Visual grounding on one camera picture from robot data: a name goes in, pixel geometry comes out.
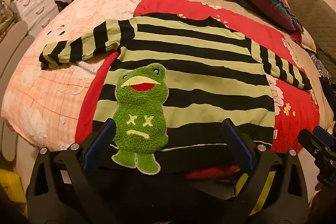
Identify cream pillow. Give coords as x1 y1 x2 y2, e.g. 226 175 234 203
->
299 29 317 52

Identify person's yellow green jacket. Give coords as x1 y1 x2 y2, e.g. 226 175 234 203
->
235 172 276 215

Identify grey padded bed footboard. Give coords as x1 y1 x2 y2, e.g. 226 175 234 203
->
0 20 35 161

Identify red floral blanket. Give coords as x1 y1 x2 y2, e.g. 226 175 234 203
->
75 0 321 180

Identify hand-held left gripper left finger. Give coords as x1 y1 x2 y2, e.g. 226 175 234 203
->
27 119 118 224

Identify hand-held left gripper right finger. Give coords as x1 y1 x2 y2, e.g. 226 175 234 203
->
222 119 309 224

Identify grey quilted headboard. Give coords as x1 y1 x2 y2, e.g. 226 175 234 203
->
260 0 336 67

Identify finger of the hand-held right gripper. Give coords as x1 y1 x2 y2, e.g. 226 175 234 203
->
313 126 336 151
298 129 327 159

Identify yellow box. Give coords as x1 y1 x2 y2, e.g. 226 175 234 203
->
0 169 27 203

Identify pink checked fluffy blanket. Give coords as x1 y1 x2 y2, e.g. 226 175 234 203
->
1 0 166 151

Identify dark red patterned pillow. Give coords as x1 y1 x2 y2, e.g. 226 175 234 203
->
289 30 305 45

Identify white drawer chest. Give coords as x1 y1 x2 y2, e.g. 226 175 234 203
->
13 0 60 30

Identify cluttered side table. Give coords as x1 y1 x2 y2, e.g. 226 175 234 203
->
0 0 21 42

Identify green black striped frog sweater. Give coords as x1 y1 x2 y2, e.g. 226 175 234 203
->
39 13 312 176

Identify blue patterned cloth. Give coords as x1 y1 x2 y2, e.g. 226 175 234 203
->
308 52 335 80

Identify multicoloured striped pillow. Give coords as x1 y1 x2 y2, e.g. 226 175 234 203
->
232 0 305 31

